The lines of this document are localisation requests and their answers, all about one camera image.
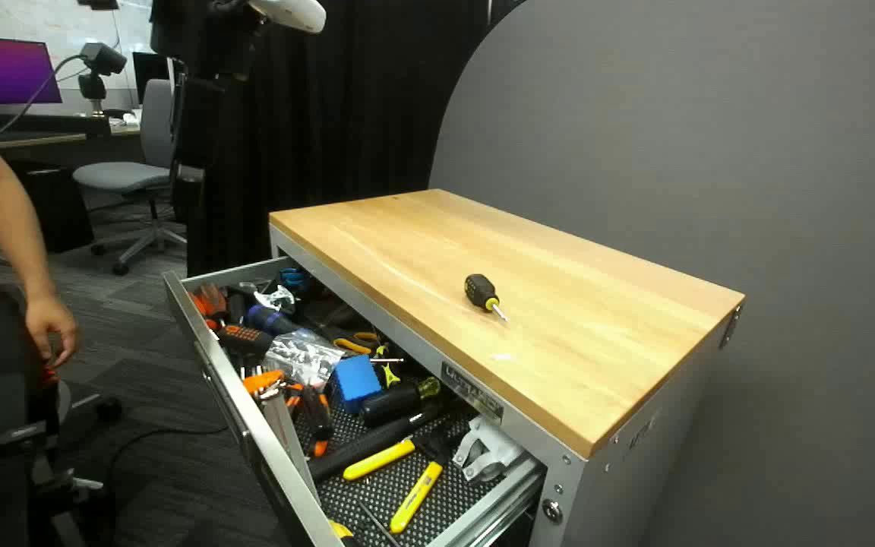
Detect person bare forearm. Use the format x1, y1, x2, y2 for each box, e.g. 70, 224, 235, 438
0, 145, 60, 307

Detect blue plastic box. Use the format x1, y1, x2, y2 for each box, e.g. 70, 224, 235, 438
331, 356, 385, 409

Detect grey tool cabinet wood top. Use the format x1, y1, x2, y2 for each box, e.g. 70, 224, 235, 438
268, 185, 746, 547

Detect red handled tool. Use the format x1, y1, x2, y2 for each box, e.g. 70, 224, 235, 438
190, 286, 229, 332

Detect orange handled tool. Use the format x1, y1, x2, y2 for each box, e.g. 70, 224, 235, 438
239, 367, 289, 397

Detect yellow handled tool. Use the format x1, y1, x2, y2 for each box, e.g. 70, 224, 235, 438
385, 460, 447, 537
340, 434, 420, 483

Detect white plastic tool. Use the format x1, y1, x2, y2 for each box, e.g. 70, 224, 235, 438
449, 413, 524, 483

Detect black yellow stubby screwdriver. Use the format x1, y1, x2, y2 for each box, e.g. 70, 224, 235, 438
461, 271, 509, 325

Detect long black bar tool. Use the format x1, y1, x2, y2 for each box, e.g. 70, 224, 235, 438
309, 408, 461, 480

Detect yellow loop handled pliers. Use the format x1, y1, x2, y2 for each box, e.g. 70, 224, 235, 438
333, 329, 385, 360

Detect clear bag of screws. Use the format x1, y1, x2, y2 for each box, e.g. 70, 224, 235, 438
262, 329, 346, 391

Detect dark office desk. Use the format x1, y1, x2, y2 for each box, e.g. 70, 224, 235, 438
0, 104, 145, 156

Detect black curtain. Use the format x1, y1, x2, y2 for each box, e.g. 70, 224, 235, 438
149, 0, 521, 278

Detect grey metal tool drawer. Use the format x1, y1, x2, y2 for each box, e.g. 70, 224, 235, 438
161, 255, 547, 547

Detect person bare hand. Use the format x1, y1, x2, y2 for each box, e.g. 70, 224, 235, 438
20, 293, 82, 371

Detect grey rounded partition panel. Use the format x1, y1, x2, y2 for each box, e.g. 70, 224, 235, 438
426, 0, 875, 547

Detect black handled tool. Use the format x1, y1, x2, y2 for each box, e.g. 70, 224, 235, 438
358, 376, 447, 429

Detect monitor with purple screen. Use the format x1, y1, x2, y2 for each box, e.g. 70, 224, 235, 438
0, 34, 64, 109

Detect grey office chair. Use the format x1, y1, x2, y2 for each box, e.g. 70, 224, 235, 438
70, 76, 190, 279

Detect black camera on stand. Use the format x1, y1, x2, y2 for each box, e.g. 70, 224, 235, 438
76, 39, 131, 104

